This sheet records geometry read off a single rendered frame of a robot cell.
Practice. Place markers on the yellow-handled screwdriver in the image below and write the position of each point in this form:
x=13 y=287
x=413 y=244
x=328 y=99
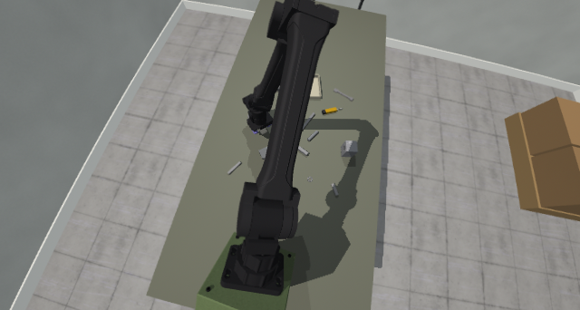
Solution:
x=329 y=110

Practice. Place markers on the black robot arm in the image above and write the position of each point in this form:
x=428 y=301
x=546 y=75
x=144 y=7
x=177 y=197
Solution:
x=254 y=266

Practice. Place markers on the beige open tray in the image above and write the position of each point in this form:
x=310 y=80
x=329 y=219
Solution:
x=316 y=91

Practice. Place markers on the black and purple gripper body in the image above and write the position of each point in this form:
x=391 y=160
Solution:
x=260 y=124

